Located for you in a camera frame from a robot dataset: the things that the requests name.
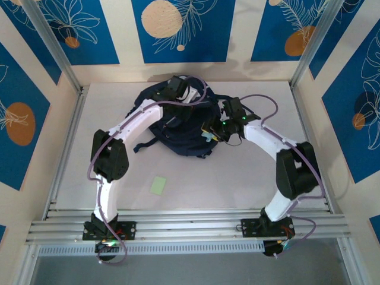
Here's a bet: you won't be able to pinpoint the navy blue student backpack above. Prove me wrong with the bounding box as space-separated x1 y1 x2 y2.
126 80 226 158

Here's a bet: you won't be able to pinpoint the green sticky note pad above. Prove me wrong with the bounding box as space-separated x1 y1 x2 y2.
150 176 167 196

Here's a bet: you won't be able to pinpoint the aluminium right side rail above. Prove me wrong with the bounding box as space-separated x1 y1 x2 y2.
289 85 335 213

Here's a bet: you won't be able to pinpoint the aluminium rail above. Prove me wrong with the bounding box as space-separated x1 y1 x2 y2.
289 85 335 213
43 87 90 213

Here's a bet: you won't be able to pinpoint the aluminium front frame rails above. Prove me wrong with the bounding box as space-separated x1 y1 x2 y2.
25 209 351 246

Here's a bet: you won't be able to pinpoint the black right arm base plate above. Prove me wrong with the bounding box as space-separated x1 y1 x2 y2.
240 218 295 238

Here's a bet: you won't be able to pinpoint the aluminium left side rail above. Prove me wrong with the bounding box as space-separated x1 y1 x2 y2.
43 87 90 213

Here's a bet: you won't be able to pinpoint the slotted grey cable duct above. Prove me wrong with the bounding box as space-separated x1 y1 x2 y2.
38 240 265 258

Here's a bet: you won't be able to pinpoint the aluminium right frame post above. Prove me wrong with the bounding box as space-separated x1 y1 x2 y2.
290 0 350 90

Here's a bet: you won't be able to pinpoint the aluminium frame post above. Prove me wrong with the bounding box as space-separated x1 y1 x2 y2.
22 0 83 93
290 0 350 90

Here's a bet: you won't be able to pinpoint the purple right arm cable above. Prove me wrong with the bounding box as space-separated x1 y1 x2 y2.
240 94 326 256

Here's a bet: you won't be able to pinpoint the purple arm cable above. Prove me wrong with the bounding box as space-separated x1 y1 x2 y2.
85 75 208 267
240 94 326 256

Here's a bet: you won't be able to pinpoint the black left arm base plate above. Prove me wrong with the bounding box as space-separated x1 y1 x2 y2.
82 221 137 241

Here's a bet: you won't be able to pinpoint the aluminium left frame post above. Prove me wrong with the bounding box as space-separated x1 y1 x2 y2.
22 0 83 93

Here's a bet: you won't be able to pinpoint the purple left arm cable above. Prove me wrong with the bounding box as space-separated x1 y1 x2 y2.
85 75 208 267

